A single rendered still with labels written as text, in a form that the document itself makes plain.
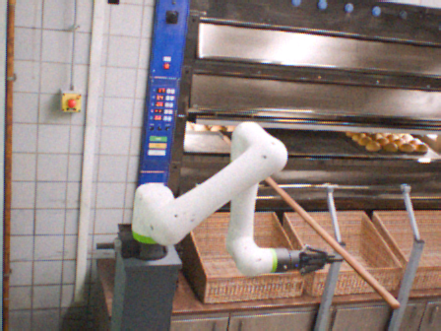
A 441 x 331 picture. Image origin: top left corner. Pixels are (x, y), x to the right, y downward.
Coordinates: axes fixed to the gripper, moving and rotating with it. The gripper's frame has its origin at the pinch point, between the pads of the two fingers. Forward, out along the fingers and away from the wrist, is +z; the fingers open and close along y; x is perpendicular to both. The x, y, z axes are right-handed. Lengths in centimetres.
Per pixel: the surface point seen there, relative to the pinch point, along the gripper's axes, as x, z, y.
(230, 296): -63, -13, 58
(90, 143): -111, -82, -4
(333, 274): -53, 37, 41
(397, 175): -116, 108, 12
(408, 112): -112, 101, -29
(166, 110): -109, -45, -23
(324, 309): -53, 37, 63
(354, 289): -64, 60, 58
